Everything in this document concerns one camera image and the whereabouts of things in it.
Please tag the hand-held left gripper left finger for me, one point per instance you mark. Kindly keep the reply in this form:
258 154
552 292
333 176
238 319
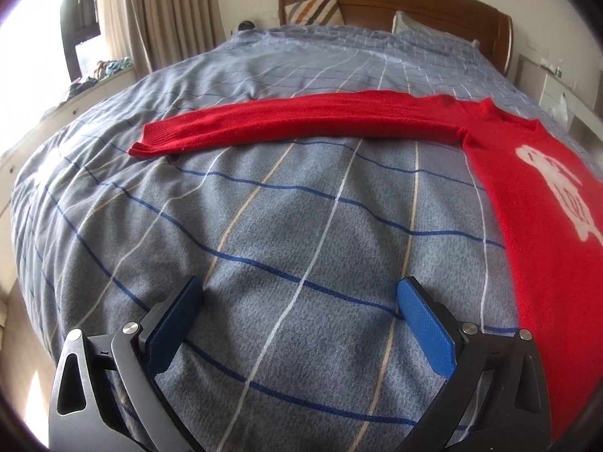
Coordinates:
174 320

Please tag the white built-in desk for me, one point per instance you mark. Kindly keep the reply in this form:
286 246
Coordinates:
546 84

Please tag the wooden headboard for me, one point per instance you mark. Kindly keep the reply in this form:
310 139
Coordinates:
367 4

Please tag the striped pillow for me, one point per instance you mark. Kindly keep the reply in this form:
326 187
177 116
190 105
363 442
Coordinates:
313 12

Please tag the dark window frame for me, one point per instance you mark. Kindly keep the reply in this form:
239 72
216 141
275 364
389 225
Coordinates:
77 9

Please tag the clear plastic bag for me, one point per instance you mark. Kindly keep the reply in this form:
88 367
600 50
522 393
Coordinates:
560 108

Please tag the pile of clothes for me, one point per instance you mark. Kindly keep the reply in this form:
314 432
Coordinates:
106 68

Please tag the grey pillow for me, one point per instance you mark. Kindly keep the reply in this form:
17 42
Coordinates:
414 23

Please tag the beige curtain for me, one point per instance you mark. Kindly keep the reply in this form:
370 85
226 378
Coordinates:
155 14

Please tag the red knit sweater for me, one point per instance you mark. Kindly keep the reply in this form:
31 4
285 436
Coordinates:
518 188

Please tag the white window seat cabinet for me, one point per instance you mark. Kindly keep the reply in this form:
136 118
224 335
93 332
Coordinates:
28 150

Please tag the grey checked duvet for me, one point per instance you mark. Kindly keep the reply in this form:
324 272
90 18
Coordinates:
282 221

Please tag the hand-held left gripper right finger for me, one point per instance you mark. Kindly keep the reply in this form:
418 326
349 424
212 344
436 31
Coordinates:
426 325

